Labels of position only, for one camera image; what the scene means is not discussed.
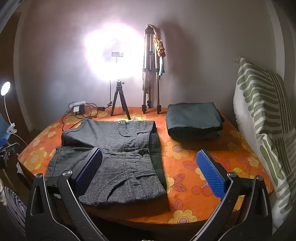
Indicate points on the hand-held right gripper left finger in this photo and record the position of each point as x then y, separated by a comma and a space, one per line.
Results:
89, 171

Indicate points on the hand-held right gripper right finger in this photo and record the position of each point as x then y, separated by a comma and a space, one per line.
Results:
211, 176

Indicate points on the grey checked pants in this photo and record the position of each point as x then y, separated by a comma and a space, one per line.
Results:
129, 143

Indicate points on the dark green folded pants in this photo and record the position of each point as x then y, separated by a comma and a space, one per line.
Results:
194, 118

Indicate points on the orange floral bedsheet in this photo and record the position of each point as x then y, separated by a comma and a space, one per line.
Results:
185, 157

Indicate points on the black charger adapter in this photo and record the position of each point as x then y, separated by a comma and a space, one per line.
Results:
81, 109

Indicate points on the white power strip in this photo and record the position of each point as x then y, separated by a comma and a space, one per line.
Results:
74, 104

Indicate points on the striped woven basket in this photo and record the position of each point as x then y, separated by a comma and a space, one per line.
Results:
13, 208

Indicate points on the green striped white pillow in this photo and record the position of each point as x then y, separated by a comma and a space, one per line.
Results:
259, 97

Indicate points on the blue container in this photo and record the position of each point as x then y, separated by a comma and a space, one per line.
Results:
3, 132

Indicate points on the white clip lamp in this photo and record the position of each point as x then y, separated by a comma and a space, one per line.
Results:
5, 89

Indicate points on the phone holder clamp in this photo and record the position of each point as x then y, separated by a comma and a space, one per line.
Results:
117, 54

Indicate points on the tall metal tripod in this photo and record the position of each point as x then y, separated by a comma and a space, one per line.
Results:
148, 60

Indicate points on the black clamp mount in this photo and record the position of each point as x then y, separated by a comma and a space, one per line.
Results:
7, 157

